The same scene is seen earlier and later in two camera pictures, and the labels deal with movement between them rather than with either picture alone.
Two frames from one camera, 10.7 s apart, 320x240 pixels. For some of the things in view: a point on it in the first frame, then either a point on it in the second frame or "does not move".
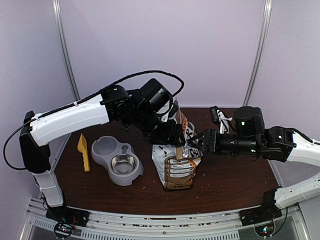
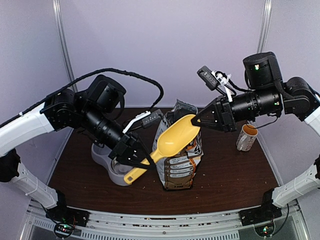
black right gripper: x=209 y=135 -> x=220 y=105
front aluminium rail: x=186 y=225 does not move
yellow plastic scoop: x=82 y=148 -> x=172 y=139
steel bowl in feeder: x=123 y=164 does not move
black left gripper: x=171 y=136 -> x=129 y=143
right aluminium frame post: x=261 y=53 does not move
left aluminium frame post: x=57 y=7 does not move
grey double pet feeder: x=121 y=160 does not move
